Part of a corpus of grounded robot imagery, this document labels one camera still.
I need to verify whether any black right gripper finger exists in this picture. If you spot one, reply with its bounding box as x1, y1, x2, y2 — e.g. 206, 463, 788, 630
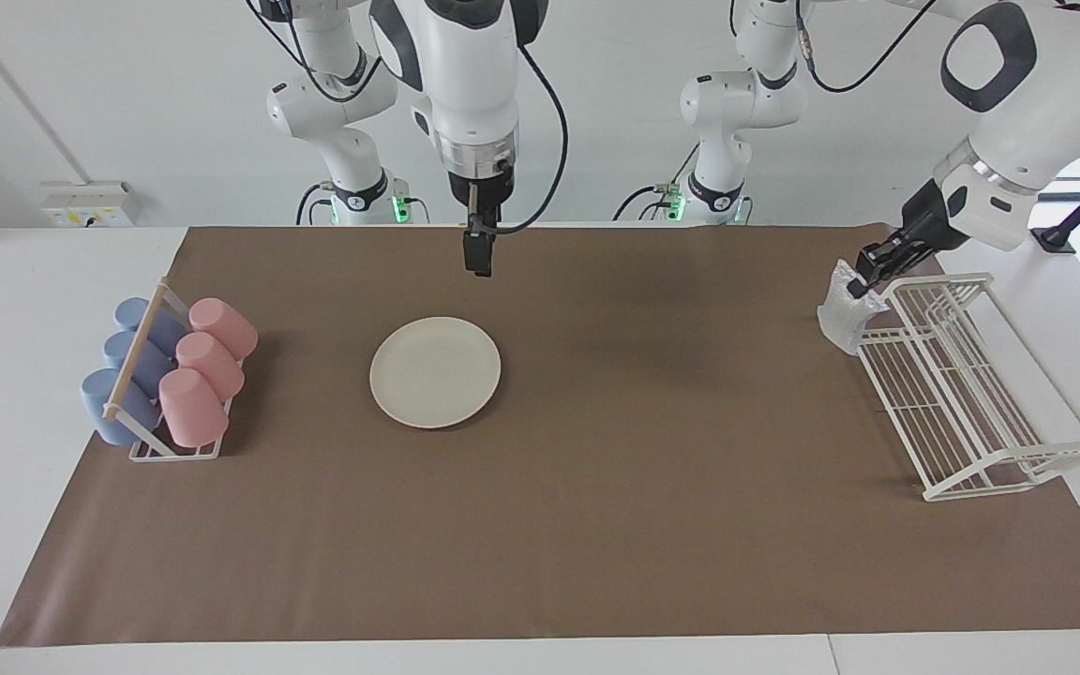
462, 230, 496, 278

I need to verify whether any clear plastic bag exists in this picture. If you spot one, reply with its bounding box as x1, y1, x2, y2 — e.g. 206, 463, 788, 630
817, 260, 890, 357

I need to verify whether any cream round plate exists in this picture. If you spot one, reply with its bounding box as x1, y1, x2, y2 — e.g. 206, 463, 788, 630
369, 317, 502, 430

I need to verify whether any pink plastic cup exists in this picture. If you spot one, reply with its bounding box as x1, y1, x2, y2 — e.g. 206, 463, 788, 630
188, 298, 259, 362
175, 332, 246, 402
158, 367, 230, 448

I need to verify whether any brown table mat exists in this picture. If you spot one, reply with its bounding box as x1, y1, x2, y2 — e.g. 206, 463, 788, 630
0, 225, 1080, 648

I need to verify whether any blue plastic cup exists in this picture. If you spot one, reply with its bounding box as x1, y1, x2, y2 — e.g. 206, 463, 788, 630
81, 368, 162, 446
103, 330, 175, 395
114, 297, 188, 353

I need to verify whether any cup holder rack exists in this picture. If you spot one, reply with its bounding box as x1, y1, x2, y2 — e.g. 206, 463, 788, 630
102, 278, 246, 462

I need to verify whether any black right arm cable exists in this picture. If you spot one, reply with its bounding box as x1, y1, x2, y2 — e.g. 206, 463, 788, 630
254, 0, 569, 235

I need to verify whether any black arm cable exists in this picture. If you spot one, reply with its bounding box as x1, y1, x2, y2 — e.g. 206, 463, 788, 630
254, 0, 569, 235
791, 0, 927, 94

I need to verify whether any black left base cable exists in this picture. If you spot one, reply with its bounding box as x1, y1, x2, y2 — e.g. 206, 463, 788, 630
612, 145, 702, 224

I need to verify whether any black base cable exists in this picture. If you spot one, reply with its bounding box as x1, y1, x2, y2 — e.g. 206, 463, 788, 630
612, 145, 702, 224
295, 182, 429, 226

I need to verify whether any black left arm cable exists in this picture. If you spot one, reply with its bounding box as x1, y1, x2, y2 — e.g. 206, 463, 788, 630
791, 0, 927, 94

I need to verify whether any black right base cable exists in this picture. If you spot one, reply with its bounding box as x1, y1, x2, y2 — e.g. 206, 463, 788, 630
295, 182, 429, 226

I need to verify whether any white wire dish rack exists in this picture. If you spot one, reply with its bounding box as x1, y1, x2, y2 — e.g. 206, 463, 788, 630
845, 273, 1080, 503

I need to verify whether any white wall power outlet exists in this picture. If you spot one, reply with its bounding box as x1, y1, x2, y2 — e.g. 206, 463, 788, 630
41, 181, 141, 228

